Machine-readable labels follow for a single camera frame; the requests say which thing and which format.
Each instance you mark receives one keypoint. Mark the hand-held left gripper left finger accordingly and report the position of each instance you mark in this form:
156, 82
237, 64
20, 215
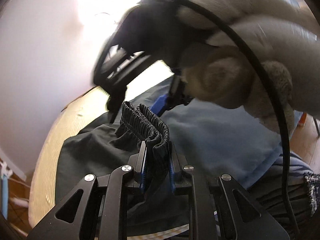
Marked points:
143, 177

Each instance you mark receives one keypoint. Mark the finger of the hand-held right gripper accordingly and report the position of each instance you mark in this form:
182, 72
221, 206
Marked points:
160, 103
117, 81

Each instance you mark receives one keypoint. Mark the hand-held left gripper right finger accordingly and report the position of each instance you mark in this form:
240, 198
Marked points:
172, 177

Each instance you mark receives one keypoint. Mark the black pants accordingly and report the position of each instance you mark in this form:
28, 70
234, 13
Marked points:
95, 150

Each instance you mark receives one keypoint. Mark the person's right forearm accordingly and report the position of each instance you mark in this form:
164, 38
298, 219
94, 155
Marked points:
220, 80

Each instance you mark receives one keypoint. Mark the folded light blue cloth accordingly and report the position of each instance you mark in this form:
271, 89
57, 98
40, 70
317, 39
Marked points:
212, 135

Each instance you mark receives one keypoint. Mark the person's patterned clothing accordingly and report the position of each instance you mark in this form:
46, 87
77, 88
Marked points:
282, 172

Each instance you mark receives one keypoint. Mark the light blue pole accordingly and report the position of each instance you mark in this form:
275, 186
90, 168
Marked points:
5, 190

